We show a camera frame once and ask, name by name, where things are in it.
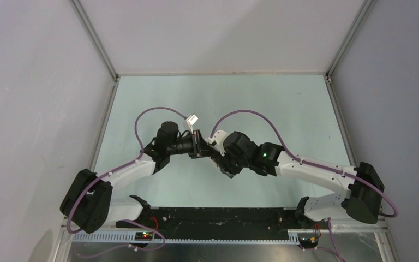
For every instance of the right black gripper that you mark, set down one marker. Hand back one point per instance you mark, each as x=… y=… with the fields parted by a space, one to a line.
x=227 y=167

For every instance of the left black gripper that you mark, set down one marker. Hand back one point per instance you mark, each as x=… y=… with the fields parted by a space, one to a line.
x=200 y=148

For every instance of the white red remote control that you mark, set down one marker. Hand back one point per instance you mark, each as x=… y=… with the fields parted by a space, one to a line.
x=216 y=161

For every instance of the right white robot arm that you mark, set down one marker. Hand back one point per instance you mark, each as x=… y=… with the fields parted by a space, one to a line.
x=356 y=191

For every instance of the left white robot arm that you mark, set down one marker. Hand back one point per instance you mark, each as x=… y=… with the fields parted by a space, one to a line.
x=90 y=200

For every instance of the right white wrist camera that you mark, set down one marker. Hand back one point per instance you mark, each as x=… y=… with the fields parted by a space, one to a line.
x=217 y=140

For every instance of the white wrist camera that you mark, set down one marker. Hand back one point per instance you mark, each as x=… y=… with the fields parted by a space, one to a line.
x=189 y=122
x=217 y=140

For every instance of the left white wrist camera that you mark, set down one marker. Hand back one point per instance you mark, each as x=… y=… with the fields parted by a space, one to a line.
x=189 y=122

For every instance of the white slotted cable duct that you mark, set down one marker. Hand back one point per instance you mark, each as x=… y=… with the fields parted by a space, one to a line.
x=131 y=237

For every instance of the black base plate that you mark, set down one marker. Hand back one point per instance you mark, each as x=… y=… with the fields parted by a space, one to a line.
x=232 y=224

